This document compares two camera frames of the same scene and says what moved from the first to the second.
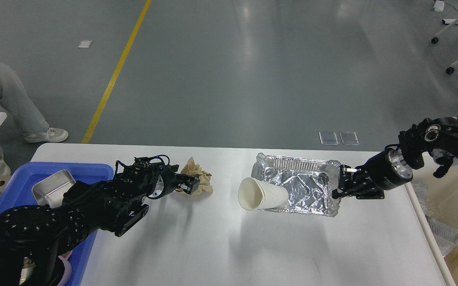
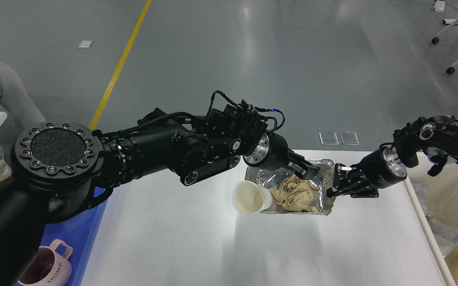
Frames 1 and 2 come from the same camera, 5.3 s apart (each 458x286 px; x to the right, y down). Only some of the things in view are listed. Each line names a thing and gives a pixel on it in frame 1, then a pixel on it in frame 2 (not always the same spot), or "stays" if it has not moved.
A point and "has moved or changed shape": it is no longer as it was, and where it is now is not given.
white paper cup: x=253 y=194 has moved or changed shape
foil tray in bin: x=447 y=239 stays
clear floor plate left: x=328 y=138 stays
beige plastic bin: x=456 y=200 stays
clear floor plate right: x=349 y=137 stays
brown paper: x=204 y=188 to x=295 y=193
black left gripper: x=168 y=181 to x=271 y=153
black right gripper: x=387 y=170 stays
